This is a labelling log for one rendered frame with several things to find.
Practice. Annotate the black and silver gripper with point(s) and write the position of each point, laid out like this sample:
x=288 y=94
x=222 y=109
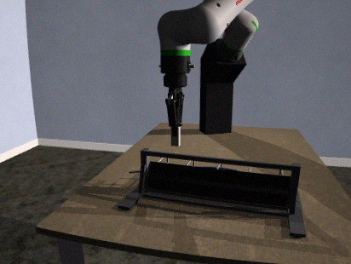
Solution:
x=175 y=105

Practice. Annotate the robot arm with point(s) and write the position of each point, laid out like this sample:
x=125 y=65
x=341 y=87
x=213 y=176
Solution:
x=203 y=24

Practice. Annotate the black metal rack frame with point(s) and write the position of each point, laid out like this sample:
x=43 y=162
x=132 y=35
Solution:
x=221 y=185

